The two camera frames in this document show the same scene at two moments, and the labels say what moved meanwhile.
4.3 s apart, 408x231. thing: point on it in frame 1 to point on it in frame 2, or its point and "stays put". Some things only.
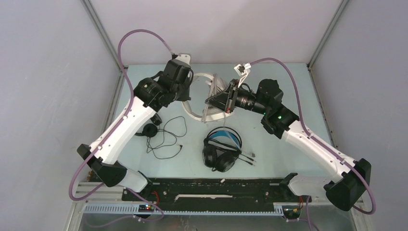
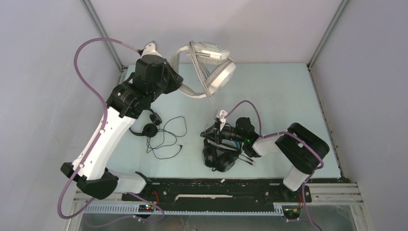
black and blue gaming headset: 222,147 stays put
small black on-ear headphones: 150,130 stays put
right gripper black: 226,101 to 211,132
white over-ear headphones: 209,114 to 215,67
